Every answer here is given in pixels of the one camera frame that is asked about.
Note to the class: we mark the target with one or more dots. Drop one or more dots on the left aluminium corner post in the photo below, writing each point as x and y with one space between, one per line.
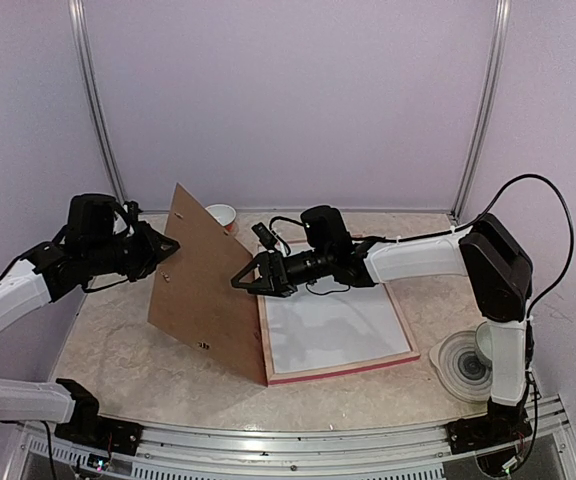
84 54

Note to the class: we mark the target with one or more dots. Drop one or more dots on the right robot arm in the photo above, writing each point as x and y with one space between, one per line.
498 269

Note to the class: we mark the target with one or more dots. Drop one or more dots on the pink wooden picture frame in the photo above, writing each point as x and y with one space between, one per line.
343 370

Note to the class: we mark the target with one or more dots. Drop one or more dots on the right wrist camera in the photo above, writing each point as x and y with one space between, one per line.
270 240

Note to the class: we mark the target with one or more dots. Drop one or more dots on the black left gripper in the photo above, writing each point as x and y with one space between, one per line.
151 249

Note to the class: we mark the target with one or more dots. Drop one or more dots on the red dark sunset photo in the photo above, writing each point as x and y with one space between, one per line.
338 330

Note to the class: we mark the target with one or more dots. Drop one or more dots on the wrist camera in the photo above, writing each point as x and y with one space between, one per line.
270 240
128 218

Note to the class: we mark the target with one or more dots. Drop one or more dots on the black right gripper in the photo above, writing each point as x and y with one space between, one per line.
271 264

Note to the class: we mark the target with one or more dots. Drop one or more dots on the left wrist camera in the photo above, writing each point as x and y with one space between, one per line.
128 218

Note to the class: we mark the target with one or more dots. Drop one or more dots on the right aluminium corner post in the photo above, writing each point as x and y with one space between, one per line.
485 107

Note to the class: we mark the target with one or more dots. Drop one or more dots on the aluminium front rail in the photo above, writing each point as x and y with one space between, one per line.
173 452

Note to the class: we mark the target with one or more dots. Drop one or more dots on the white swirl plate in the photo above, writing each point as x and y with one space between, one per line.
459 368

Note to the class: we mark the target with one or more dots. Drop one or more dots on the aluminium corner post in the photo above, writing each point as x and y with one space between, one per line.
84 54
485 107

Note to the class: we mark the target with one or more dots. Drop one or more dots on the orange white bowl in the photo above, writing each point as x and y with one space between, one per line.
224 214

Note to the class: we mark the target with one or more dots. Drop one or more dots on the green ceramic bowl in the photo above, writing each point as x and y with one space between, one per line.
483 345

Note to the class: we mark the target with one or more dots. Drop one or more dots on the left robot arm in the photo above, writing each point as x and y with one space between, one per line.
67 407

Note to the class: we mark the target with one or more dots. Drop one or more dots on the brown cardboard backing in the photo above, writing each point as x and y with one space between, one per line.
193 300

